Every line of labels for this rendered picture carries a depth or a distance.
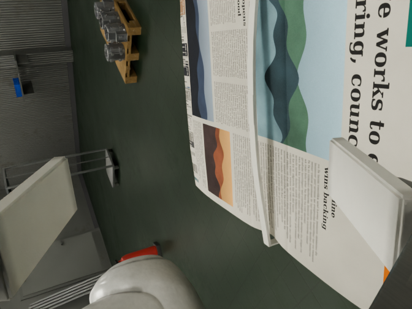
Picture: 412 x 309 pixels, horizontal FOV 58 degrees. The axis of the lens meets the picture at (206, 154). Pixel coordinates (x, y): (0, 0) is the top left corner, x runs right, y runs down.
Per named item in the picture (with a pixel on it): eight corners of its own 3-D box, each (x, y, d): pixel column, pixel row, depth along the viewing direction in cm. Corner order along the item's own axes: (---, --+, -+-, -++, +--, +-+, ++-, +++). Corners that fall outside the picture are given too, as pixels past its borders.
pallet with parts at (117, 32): (141, 21, 378) (109, 23, 365) (137, 84, 435) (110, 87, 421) (110, -27, 442) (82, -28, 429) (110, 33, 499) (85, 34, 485)
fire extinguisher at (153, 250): (164, 253, 481) (118, 268, 456) (161, 262, 500) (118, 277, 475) (157, 236, 495) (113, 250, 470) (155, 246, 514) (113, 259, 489)
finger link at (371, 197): (401, 197, 11) (425, 195, 11) (328, 137, 18) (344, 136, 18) (393, 279, 12) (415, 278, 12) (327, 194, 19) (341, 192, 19)
